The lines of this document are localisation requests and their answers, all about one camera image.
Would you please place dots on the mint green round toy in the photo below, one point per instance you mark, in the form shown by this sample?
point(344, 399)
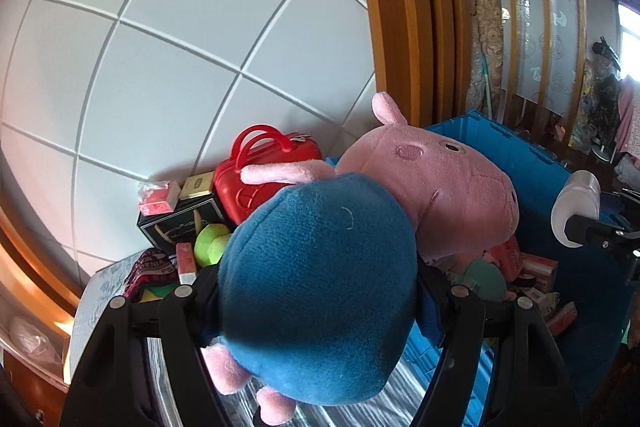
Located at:
point(482, 279)

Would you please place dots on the wooden door frame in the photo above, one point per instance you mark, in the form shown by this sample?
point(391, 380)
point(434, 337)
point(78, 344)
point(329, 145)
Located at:
point(400, 7)

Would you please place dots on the curved wooden frame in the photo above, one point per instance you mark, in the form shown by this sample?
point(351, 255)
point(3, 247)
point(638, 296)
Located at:
point(30, 272)

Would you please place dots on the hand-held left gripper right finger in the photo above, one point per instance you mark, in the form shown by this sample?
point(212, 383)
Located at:
point(431, 322)

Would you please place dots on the dark hanging clothes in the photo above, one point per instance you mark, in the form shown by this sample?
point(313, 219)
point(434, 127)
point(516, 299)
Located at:
point(602, 97)

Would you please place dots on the frosted glass sliding door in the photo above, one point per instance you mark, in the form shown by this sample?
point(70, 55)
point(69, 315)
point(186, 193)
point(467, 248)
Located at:
point(540, 7)

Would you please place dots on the pink printed packet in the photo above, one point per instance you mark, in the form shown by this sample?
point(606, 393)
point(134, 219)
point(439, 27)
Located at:
point(506, 257)

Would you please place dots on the brown wooden cabinet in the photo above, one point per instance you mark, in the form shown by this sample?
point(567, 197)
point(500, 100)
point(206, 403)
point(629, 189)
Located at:
point(30, 382)

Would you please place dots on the red plastic suitcase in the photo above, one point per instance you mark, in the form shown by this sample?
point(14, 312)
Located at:
point(227, 192)

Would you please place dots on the pink pig plush toy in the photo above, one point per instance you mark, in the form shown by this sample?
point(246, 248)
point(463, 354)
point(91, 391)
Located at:
point(320, 267)

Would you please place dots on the blue plastic container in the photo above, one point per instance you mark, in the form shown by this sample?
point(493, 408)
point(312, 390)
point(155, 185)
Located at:
point(530, 167)

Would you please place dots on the maroon knit hat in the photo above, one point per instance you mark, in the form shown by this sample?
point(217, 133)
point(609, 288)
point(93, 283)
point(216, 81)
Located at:
point(150, 272)

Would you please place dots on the clear plastic bag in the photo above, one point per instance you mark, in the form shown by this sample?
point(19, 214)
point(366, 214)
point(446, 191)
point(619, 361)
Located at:
point(30, 337)

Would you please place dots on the rolled patterned carpet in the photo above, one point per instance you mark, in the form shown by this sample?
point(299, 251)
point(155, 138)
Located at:
point(485, 32)

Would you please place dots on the gold box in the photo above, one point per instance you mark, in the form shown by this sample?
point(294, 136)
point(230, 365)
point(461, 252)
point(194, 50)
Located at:
point(196, 188)

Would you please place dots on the black gift box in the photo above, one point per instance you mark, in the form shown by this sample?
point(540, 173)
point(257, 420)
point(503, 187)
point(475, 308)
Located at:
point(170, 227)

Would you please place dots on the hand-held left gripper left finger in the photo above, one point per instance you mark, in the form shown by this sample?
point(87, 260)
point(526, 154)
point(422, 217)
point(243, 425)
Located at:
point(192, 307)

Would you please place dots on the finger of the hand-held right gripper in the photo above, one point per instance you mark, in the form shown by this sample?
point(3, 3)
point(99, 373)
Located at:
point(612, 204)
point(595, 232)

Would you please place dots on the pink tissue pack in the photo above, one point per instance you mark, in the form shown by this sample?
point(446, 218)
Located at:
point(185, 262)
point(160, 202)

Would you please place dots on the striped blue white cloth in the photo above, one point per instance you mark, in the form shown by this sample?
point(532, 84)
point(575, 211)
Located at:
point(95, 297)

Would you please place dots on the pink hanging garment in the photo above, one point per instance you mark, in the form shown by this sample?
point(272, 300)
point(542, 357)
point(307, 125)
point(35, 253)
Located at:
point(629, 117)

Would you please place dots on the pink flat packet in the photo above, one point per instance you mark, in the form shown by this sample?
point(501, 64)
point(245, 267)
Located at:
point(562, 322)

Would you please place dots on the lime green plush toy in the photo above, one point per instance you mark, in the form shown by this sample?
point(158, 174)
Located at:
point(210, 244)

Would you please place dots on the yellow duck plush toy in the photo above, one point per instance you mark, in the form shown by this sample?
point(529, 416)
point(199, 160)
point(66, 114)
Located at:
point(160, 293)

